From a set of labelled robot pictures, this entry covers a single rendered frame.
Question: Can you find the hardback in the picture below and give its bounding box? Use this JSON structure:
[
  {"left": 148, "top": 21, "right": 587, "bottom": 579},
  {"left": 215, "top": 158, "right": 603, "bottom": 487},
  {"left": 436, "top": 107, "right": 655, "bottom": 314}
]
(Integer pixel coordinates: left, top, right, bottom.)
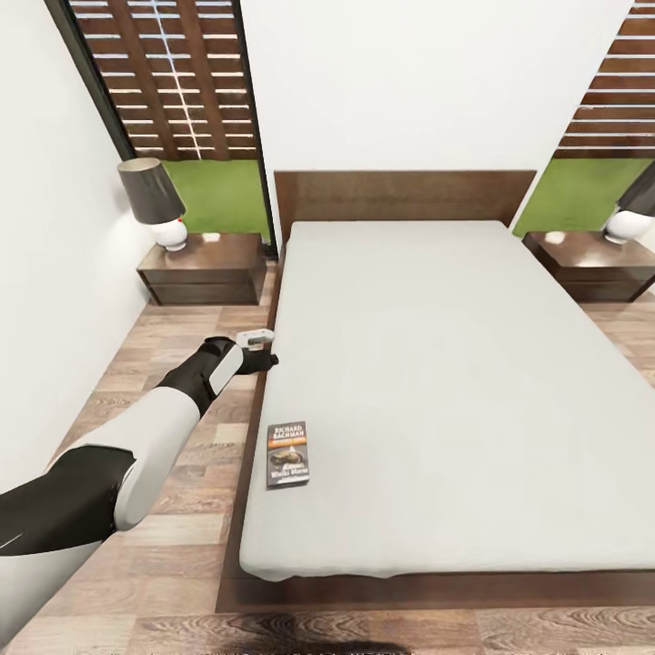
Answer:
[{"left": 267, "top": 421, "right": 309, "bottom": 487}]

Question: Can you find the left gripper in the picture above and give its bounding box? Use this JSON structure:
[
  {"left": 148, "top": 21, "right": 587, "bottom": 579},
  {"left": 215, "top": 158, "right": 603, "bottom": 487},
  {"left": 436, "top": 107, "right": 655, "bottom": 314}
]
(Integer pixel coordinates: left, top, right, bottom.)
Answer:
[{"left": 242, "top": 348, "right": 279, "bottom": 375}]

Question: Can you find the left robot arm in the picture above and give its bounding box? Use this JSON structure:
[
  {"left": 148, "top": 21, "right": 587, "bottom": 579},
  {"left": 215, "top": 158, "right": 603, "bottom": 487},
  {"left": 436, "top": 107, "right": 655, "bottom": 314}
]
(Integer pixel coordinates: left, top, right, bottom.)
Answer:
[{"left": 0, "top": 328, "right": 279, "bottom": 650}]

